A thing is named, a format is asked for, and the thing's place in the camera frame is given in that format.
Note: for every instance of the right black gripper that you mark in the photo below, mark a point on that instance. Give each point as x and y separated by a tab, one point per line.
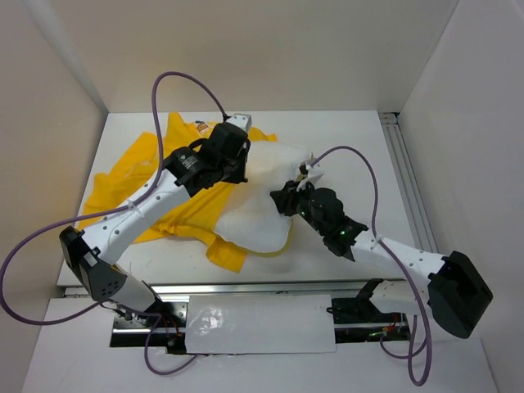
285	198

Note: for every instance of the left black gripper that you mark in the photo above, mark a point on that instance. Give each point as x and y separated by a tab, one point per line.
239	176

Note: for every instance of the white pillow with yellow edge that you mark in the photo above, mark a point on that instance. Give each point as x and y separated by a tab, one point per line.
250	218

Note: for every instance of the yellow pillowcase with white print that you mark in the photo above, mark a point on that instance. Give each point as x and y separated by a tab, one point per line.
154	205

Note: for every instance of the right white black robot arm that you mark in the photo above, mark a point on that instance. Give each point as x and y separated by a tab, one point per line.
448	287

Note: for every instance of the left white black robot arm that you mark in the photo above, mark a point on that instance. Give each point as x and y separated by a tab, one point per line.
92	254

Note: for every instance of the white cover plate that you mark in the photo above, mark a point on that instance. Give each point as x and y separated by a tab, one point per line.
262	324

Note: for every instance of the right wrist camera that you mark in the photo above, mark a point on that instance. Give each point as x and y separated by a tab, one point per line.
308	174

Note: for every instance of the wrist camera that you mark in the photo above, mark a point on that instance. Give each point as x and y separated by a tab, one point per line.
308	174
240	120

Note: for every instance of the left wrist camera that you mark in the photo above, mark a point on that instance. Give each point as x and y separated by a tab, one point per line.
240	120

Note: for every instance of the aluminium rail front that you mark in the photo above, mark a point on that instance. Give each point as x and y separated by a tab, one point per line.
259	288

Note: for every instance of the aluminium rail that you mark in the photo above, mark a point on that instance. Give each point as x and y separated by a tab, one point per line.
259	288
409	189

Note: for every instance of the aluminium rail right side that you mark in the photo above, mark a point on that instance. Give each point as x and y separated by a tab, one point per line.
409	189

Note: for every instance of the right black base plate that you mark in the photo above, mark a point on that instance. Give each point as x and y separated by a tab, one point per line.
358	321

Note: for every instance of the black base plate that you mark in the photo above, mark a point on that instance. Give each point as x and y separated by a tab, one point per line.
129	330
358	321

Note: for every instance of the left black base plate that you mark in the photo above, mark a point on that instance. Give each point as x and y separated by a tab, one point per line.
129	330

